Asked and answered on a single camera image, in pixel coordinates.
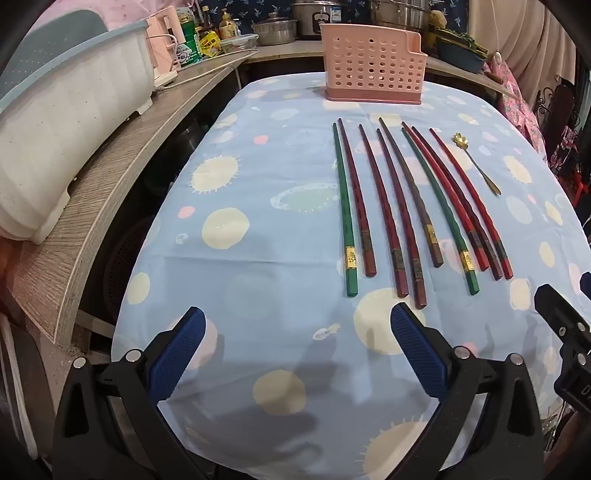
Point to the pink perforated utensil basket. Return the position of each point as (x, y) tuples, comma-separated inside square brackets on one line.
[(369, 60)]

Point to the dark sauce bottle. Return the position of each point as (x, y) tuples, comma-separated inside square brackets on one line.
[(207, 18)]

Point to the steel steamer pot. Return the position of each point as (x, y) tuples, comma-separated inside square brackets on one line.
[(399, 16)]

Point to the green chopstick gold band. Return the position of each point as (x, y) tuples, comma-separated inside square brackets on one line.
[(465, 258), (351, 258)]

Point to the blue bowl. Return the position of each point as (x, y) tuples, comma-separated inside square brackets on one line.
[(461, 60)]

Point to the steel pot glass lid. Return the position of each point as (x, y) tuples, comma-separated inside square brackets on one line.
[(274, 30)]

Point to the brown chopstick gold band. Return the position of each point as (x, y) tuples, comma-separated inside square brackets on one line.
[(431, 235)]

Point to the gold flower spoon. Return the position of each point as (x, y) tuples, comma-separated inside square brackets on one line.
[(458, 137)]

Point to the yellow pump bottle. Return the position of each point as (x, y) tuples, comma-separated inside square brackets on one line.
[(227, 27)]

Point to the pink electric kettle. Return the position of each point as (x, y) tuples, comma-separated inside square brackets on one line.
[(161, 41)]

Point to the blue printed tablecloth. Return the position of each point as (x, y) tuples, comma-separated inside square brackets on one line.
[(277, 230)]

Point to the wood grain side shelf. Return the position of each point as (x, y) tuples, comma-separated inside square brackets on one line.
[(115, 175)]

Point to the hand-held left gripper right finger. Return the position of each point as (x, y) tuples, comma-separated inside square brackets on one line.
[(415, 350)]

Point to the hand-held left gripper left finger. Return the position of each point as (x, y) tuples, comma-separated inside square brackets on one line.
[(180, 355)]

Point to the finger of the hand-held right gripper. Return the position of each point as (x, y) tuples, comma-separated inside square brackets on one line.
[(561, 314)]

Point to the white dish box blue lid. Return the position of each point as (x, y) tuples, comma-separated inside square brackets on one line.
[(55, 138)]

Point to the dark hanging clothes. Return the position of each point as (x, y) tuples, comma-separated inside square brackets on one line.
[(568, 138)]

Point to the clear food container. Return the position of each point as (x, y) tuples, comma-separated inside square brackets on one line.
[(240, 42)]

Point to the yellow seasoning packet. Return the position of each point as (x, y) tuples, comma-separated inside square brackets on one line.
[(210, 45)]

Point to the green tin can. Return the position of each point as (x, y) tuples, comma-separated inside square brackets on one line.
[(190, 46)]

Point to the grey kitchen counter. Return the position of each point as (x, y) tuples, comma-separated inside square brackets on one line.
[(295, 53)]

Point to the navy printed cloth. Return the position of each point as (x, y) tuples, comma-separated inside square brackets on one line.
[(258, 7)]

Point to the pink floral cloth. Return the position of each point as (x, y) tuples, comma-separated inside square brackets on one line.
[(517, 101)]

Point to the beige curtain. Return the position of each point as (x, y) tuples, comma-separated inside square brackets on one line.
[(521, 32)]

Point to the pink spotted sheet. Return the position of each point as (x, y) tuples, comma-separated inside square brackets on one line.
[(92, 11)]

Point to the steel rice cooker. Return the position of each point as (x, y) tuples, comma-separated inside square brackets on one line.
[(318, 18)]

